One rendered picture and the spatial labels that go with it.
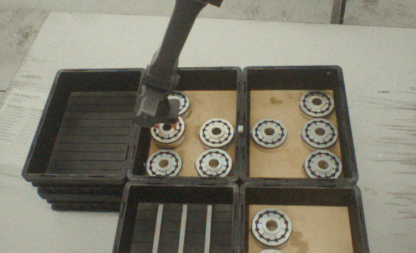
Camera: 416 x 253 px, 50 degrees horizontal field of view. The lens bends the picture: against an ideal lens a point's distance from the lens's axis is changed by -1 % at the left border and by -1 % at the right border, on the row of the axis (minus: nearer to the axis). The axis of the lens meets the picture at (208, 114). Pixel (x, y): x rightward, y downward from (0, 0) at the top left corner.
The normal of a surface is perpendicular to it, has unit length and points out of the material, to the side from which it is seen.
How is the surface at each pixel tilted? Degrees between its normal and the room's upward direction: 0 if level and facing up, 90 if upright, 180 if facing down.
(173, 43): 97
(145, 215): 0
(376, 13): 0
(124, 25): 0
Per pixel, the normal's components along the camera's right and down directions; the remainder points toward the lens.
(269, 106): -0.09, -0.59
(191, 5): -0.21, 0.86
